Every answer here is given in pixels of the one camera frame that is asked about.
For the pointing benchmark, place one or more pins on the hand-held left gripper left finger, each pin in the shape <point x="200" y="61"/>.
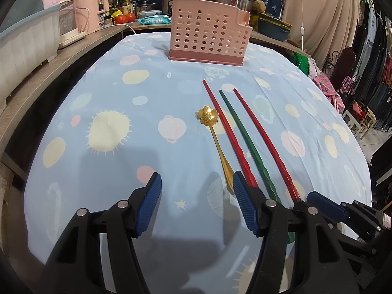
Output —
<point x="150" y="202"/>

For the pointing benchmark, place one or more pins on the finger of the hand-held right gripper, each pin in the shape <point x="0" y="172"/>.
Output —
<point x="324" y="205"/>

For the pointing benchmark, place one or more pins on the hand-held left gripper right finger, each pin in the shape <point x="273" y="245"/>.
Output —
<point x="245" y="202"/>

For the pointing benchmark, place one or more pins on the red chopstick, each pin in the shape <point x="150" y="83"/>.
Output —
<point x="226" y="128"/>
<point x="263" y="137"/>

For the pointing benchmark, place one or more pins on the gold flower spoon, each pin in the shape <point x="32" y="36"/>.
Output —
<point x="205" y="115"/>

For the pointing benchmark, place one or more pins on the pink perforated utensil basket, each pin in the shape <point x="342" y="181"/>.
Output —
<point x="202" y="30"/>

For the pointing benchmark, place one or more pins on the light blue printed tablecloth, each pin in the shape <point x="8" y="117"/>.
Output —
<point x="122" y="165"/>

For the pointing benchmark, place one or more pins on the white stool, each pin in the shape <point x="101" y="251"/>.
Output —
<point x="356" y="119"/>

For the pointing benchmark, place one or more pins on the pink floral cloth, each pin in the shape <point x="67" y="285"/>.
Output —
<point x="329" y="88"/>

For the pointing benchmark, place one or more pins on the dark wooden chair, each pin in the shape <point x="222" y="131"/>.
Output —
<point x="344" y="67"/>

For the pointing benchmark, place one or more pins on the green cloth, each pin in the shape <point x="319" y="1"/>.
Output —
<point x="301" y="62"/>

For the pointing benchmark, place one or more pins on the row of hanging clothes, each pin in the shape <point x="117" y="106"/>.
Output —
<point x="376" y="61"/>

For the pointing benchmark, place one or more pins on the dark blue basin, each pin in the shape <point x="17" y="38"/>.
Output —
<point x="274" y="29"/>

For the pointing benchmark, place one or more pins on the blue wet wipes pack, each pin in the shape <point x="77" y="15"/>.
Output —
<point x="154" y="20"/>

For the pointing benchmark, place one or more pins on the red tomato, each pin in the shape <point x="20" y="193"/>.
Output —
<point x="131" y="17"/>
<point x="121" y="18"/>

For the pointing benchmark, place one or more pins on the clear plastic food container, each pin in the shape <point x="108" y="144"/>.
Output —
<point x="150" y="13"/>

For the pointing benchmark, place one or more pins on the yellow packet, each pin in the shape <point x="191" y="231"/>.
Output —
<point x="116" y="15"/>

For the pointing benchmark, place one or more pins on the beige curtain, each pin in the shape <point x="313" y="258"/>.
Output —
<point x="324" y="15"/>

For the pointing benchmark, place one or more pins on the white plastic tub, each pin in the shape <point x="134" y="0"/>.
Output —
<point x="27" y="52"/>

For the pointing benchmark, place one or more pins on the yellow plush toy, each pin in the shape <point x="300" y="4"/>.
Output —
<point x="259" y="7"/>

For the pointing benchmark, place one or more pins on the small lidded steel pot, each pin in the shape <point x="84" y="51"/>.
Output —
<point x="145" y="7"/>

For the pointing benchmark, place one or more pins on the white small appliance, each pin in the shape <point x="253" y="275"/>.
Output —
<point x="69" y="24"/>

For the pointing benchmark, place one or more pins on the cooking oil bottle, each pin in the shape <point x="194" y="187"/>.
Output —
<point x="127" y="4"/>

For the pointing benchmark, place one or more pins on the pink kitchen appliance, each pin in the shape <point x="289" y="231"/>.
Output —
<point x="92" y="9"/>

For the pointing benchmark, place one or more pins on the teal plastic lid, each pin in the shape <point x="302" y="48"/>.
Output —
<point x="24" y="9"/>

